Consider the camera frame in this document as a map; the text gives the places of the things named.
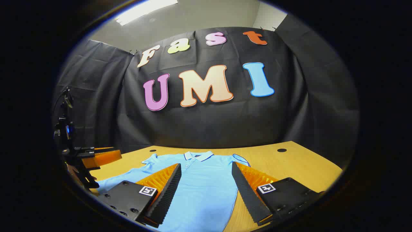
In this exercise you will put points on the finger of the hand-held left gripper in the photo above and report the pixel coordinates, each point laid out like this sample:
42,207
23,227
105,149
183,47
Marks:
103,158

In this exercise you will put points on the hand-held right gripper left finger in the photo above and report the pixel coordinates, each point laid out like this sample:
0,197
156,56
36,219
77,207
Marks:
167,193

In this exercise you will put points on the light blue T-shirt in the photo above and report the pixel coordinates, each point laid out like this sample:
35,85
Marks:
204,187

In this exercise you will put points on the black backdrop cloth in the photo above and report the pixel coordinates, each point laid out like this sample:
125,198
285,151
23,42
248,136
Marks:
219,125

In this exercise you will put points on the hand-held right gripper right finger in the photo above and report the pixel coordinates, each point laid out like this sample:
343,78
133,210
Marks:
246,193

